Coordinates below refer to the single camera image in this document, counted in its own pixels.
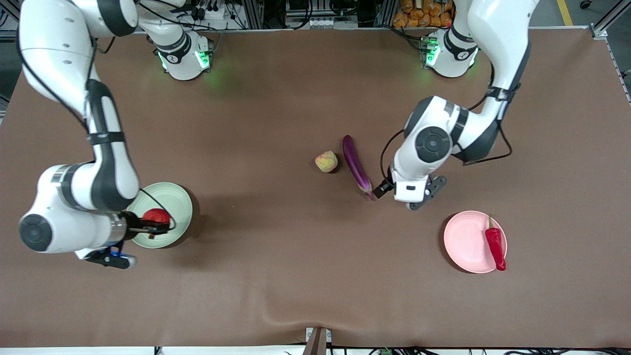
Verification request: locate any white power strip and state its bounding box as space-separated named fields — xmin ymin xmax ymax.
xmin=305 ymin=17 xmax=346 ymax=29

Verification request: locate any red chili pepper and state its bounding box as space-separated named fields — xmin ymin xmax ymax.
xmin=485 ymin=214 xmax=507 ymax=271

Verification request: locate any long purple eggplant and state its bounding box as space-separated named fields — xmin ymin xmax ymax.
xmin=343 ymin=135 xmax=376 ymax=201

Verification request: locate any brown tablecloth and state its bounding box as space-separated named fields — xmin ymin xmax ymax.
xmin=0 ymin=27 xmax=631 ymax=348

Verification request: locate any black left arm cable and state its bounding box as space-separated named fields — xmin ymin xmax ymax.
xmin=381 ymin=64 xmax=513 ymax=182

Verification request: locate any red apple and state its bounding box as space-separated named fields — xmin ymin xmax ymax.
xmin=143 ymin=209 xmax=172 ymax=238

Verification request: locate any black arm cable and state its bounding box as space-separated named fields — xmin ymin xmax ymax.
xmin=17 ymin=30 xmax=175 ymax=231
xmin=381 ymin=64 xmax=513 ymax=182

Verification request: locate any grey metal table bracket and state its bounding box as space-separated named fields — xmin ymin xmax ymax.
xmin=305 ymin=327 xmax=332 ymax=355

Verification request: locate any yellow-green peach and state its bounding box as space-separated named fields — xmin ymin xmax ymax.
xmin=315 ymin=150 xmax=339 ymax=173

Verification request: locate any pale green round plate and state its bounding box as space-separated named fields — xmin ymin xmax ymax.
xmin=129 ymin=182 xmax=193 ymax=249

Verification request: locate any orange bags pile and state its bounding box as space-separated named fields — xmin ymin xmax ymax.
xmin=393 ymin=0 xmax=454 ymax=28

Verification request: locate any aluminium frame post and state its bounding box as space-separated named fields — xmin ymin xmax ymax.
xmin=591 ymin=0 xmax=631 ymax=41

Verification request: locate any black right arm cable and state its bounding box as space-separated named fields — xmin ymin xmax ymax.
xmin=17 ymin=30 xmax=175 ymax=231

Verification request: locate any pink round plate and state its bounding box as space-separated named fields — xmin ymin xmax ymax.
xmin=444 ymin=211 xmax=508 ymax=274

